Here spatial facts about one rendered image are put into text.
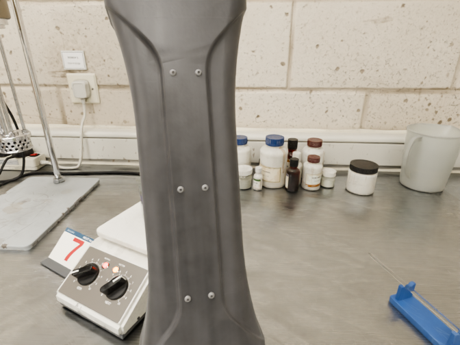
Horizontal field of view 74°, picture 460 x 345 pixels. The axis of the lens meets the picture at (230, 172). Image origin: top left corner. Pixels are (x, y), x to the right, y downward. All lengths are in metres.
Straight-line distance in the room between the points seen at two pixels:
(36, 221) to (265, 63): 0.67
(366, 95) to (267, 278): 0.62
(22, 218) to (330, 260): 0.63
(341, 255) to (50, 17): 0.93
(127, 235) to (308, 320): 0.29
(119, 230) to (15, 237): 0.27
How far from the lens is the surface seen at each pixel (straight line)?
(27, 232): 0.73
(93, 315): 0.48
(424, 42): 1.00
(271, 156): 0.77
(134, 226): 0.51
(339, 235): 0.66
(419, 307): 0.54
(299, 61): 0.91
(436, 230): 0.76
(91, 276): 0.50
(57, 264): 0.62
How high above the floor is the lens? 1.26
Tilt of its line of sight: 24 degrees down
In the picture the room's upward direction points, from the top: straight up
